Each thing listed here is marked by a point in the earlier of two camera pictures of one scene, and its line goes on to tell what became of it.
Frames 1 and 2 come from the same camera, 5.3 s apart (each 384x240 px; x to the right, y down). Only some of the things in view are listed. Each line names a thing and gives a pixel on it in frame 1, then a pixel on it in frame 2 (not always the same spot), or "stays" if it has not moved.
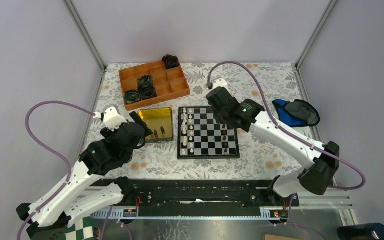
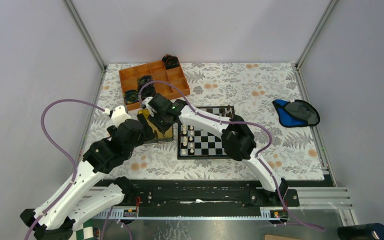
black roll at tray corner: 170,61 stays
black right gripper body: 221,118 → 157,119
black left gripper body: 109,134 stays
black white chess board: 200,136 stays
